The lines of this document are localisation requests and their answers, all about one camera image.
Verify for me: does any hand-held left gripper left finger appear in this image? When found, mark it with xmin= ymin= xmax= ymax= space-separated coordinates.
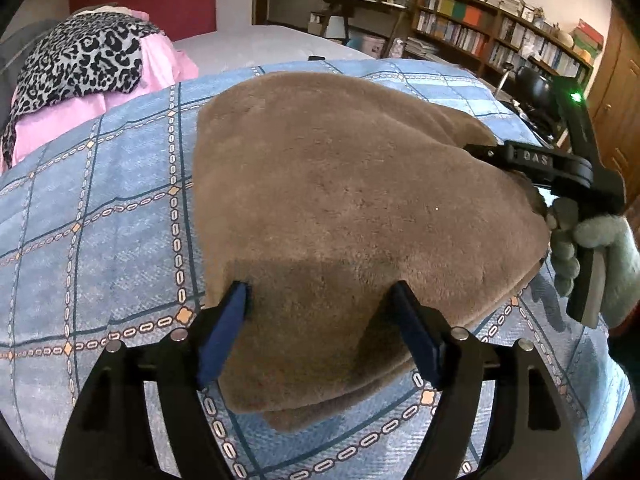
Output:
xmin=55 ymin=280 xmax=251 ymax=480

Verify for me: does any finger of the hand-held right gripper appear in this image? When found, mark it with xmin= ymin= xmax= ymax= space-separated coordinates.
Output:
xmin=462 ymin=142 xmax=508 ymax=162

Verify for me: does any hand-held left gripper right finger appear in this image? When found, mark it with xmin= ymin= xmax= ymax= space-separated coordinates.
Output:
xmin=390 ymin=280 xmax=583 ymax=480

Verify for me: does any brown fluffy towel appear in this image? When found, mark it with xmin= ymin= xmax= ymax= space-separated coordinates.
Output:
xmin=192 ymin=72 xmax=551 ymax=433

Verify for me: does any person's right hand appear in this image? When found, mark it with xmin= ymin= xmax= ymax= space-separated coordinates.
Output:
xmin=545 ymin=197 xmax=640 ymax=328

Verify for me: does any brown wooden wardrobe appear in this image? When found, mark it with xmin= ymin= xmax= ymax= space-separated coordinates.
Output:
xmin=585 ymin=2 xmax=640 ymax=201

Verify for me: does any stack of coloured boxes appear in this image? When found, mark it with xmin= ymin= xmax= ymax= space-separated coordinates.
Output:
xmin=572 ymin=19 xmax=606 ymax=63

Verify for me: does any wooden bookshelf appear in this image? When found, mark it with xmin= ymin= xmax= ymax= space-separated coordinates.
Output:
xmin=410 ymin=0 xmax=596 ymax=91

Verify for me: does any white plastic bin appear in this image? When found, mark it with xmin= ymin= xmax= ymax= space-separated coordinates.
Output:
xmin=360 ymin=35 xmax=388 ymax=58

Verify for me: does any blue plaid blanket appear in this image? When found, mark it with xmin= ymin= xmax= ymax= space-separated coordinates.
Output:
xmin=0 ymin=57 xmax=631 ymax=480

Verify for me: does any cluttered wooden desk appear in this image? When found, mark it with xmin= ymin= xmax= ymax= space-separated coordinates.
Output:
xmin=307 ymin=0 xmax=416 ymax=56

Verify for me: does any white bed sheet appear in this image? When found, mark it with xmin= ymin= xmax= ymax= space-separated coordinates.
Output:
xmin=172 ymin=24 xmax=371 ymax=78

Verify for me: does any leopard print cloth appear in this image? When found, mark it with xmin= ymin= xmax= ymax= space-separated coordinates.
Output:
xmin=0 ymin=14 xmax=161 ymax=161

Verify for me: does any cream cloth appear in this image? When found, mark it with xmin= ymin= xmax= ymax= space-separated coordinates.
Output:
xmin=72 ymin=4 xmax=133 ymax=17

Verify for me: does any black metal-frame chair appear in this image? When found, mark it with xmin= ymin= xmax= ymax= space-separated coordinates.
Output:
xmin=492 ymin=62 xmax=571 ymax=146

